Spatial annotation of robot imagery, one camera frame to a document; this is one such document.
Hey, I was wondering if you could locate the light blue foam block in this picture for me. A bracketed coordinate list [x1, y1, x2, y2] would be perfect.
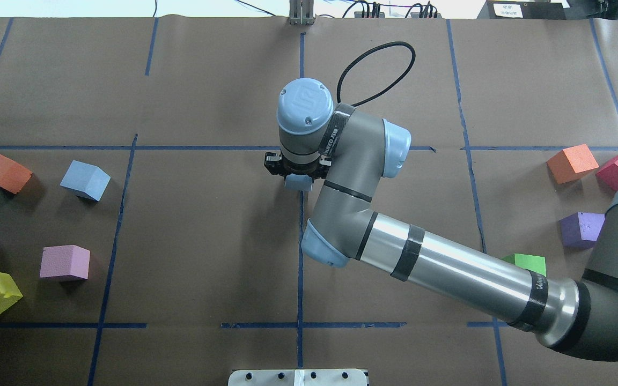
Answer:
[284, 174, 313, 191]
[60, 160, 111, 201]

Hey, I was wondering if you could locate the orange foam block far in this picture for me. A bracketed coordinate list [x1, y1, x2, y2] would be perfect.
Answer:
[546, 144, 599, 185]

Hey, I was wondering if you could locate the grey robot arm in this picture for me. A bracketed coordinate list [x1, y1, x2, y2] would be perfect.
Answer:
[264, 78, 618, 362]

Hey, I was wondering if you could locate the orange foam block near bin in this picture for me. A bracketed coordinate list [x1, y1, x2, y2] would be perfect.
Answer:
[0, 154, 33, 195]

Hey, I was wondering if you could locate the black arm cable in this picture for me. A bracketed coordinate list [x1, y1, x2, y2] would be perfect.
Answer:
[337, 41, 416, 107]

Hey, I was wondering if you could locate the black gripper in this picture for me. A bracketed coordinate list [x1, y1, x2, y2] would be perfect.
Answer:
[264, 152, 333, 180]

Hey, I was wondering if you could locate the purple foam block far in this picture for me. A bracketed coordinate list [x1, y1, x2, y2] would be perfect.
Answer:
[558, 212, 605, 249]

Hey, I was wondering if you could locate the aluminium frame post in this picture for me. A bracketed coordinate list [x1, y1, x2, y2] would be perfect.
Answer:
[289, 0, 315, 25]

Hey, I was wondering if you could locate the pink foam block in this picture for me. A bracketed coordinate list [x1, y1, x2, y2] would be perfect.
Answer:
[39, 245, 91, 281]

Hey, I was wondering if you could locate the black power adapter box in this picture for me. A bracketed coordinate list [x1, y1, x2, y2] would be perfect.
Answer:
[476, 1, 567, 20]

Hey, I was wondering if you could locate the green foam block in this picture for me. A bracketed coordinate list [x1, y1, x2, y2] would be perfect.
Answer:
[501, 253, 547, 276]

